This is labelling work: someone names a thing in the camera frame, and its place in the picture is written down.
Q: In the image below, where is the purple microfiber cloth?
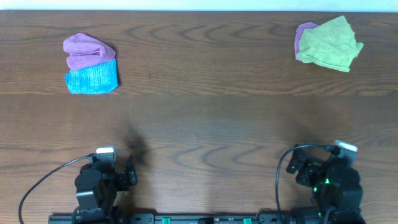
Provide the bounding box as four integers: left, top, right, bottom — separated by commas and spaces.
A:
63, 33, 116, 70

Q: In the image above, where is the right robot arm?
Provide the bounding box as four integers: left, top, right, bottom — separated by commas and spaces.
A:
286, 140, 364, 223

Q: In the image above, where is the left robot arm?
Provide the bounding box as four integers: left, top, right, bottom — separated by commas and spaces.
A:
71, 153, 137, 223

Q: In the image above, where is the blue folded cloth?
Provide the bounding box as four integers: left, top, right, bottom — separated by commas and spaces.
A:
64, 59, 119, 95

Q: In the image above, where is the green microfiber cloth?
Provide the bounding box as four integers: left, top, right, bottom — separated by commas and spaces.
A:
297, 16, 364, 72

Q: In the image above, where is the right black cable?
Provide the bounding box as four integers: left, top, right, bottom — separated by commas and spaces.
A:
275, 144, 336, 223

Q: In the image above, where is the black cable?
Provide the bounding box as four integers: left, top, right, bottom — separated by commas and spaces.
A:
275, 144, 336, 223
18, 156, 94, 224

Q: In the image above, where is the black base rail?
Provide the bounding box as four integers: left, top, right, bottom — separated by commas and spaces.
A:
48, 212, 364, 224

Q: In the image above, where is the left black cable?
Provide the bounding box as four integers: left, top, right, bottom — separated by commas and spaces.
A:
18, 156, 94, 224

